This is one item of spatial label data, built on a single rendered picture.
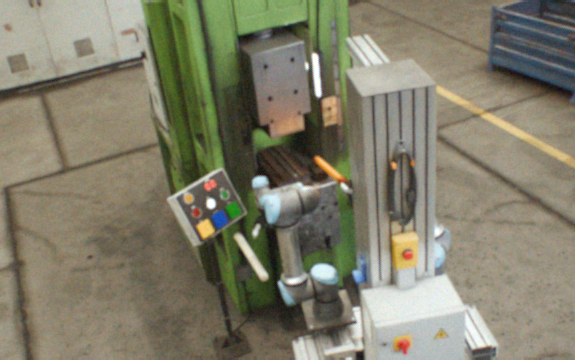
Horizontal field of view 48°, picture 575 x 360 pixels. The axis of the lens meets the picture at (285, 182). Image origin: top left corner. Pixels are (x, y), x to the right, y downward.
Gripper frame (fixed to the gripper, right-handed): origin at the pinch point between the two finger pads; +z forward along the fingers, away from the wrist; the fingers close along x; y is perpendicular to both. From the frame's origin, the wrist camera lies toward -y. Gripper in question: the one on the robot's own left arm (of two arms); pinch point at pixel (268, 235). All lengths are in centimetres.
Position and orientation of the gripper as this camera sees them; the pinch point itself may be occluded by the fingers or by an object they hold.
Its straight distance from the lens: 337.8
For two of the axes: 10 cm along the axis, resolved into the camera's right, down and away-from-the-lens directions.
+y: 1.6, 5.0, -8.5
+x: 9.8, -1.7, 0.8
